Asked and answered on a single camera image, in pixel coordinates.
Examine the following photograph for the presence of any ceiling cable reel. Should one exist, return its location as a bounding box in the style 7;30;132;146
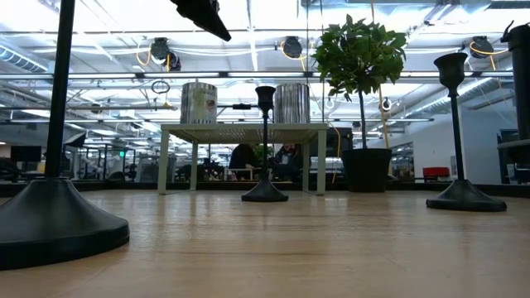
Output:
281;36;304;60
468;35;497;60
148;36;183;73

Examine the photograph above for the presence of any pale green perforated shelf riser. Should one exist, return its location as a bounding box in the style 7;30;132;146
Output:
157;123;329;196

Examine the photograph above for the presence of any tin can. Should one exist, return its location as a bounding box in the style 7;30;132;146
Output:
273;82;311;125
180;81;219;125

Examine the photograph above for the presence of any black computer monitor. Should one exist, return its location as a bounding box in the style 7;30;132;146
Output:
9;145;43;164

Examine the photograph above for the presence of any red box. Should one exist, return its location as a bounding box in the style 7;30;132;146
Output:
422;166;451;181

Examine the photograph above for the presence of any black metal candlestick holder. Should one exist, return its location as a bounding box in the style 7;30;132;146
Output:
0;0;131;272
241;85;290;204
426;51;508;213

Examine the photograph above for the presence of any potted green plant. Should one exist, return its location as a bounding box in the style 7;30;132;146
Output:
311;13;408;194

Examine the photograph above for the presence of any person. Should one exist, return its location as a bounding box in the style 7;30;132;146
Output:
271;143;305;182
229;143;261;182

